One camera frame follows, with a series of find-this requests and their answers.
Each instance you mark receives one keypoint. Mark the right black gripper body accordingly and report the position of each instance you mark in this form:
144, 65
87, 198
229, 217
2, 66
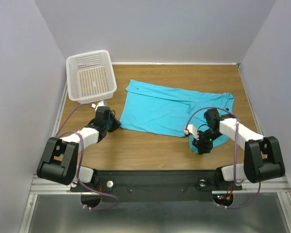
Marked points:
201, 144

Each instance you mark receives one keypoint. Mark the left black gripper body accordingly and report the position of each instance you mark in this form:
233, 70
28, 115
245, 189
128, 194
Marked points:
114, 123

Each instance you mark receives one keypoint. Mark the turquoise t shirt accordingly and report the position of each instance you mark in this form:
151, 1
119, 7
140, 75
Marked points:
163, 110

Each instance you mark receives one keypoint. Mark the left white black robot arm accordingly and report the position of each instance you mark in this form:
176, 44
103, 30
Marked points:
59, 158

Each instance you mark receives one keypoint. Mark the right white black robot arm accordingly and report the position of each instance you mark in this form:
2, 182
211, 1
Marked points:
257, 158

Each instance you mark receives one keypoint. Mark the white plastic perforated basket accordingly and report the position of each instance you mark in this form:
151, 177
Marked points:
90, 77

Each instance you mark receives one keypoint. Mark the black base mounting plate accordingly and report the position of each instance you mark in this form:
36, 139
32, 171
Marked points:
160, 185

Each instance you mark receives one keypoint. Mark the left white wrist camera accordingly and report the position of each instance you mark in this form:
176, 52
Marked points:
99, 104

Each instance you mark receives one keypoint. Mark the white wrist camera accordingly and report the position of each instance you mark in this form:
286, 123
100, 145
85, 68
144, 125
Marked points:
99, 104
191, 130

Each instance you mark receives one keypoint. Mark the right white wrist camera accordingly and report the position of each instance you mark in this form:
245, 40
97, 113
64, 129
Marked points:
191, 130

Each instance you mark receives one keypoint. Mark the aluminium frame rail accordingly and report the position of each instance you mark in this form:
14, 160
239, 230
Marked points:
43, 187

